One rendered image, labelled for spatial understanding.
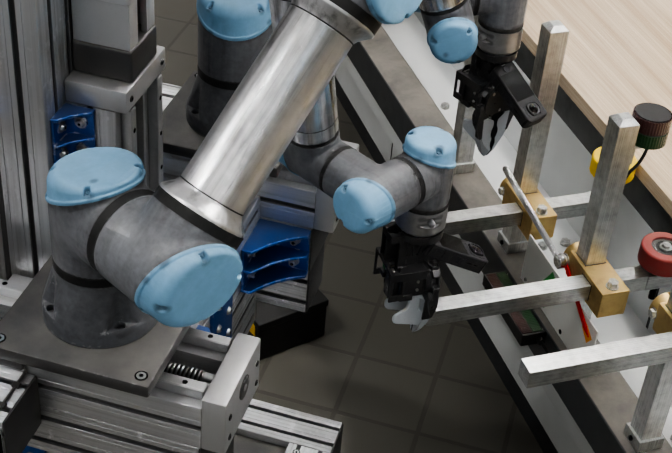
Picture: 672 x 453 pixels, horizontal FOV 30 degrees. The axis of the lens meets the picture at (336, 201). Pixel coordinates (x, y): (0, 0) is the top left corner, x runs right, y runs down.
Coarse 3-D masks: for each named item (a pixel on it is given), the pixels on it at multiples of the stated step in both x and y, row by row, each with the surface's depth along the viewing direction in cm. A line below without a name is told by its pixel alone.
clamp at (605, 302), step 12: (564, 252) 209; (576, 252) 206; (576, 264) 205; (600, 264) 204; (588, 276) 202; (600, 276) 202; (612, 276) 202; (600, 288) 199; (624, 288) 200; (588, 300) 203; (600, 300) 199; (612, 300) 200; (624, 300) 201; (600, 312) 200; (612, 312) 201
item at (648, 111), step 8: (640, 104) 192; (648, 104) 192; (656, 104) 192; (640, 112) 190; (648, 112) 190; (656, 112) 191; (664, 112) 191; (648, 120) 189; (656, 120) 189; (664, 120) 189; (656, 136) 190; (632, 160) 193; (640, 160) 196; (632, 168) 196
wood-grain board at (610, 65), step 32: (544, 0) 272; (576, 0) 273; (608, 0) 274; (640, 0) 275; (576, 32) 261; (608, 32) 262; (640, 32) 263; (576, 64) 251; (608, 64) 251; (640, 64) 252; (576, 96) 243; (608, 96) 241; (640, 96) 242
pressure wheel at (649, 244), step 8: (656, 232) 206; (664, 232) 206; (648, 240) 204; (656, 240) 205; (664, 240) 205; (640, 248) 204; (648, 248) 203; (656, 248) 203; (664, 248) 203; (640, 256) 204; (648, 256) 202; (656, 256) 201; (664, 256) 201; (640, 264) 204; (648, 264) 202; (656, 264) 201; (664, 264) 201; (656, 272) 202; (664, 272) 202; (648, 296) 210
